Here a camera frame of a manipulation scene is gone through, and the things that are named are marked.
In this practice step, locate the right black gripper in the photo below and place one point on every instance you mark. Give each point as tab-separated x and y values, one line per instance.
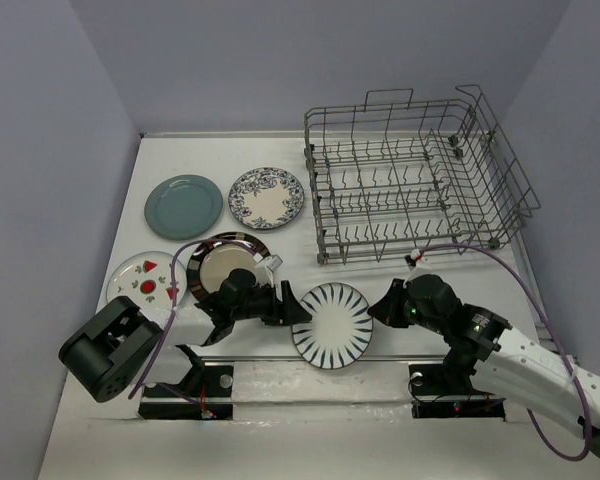
386	310

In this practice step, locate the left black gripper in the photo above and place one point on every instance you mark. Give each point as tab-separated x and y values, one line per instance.
292	312

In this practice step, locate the white blue striped plate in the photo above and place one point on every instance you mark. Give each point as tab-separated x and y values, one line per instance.
340	330

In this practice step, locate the dark rimmed beige plate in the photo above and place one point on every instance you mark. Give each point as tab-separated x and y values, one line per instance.
211	262

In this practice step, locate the blue floral plate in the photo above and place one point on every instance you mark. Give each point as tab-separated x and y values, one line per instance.
266	198

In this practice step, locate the watermelon pattern plate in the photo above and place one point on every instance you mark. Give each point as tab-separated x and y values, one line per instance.
145	278

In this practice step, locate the teal green plate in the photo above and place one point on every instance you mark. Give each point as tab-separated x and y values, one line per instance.
183	207

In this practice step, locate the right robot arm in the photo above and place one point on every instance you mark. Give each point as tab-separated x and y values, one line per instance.
487	352

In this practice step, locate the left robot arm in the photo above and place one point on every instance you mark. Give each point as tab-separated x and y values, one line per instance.
106	353

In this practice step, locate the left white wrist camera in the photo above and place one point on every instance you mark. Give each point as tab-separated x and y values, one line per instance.
265	268

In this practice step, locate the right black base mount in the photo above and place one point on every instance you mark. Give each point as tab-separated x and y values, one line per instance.
442	389

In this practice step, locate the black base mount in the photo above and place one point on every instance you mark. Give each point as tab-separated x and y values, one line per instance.
442	389
204	393

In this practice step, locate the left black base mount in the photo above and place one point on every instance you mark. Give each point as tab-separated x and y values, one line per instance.
204	393

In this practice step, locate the grey wire dish rack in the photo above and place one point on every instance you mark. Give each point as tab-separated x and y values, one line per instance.
396	173

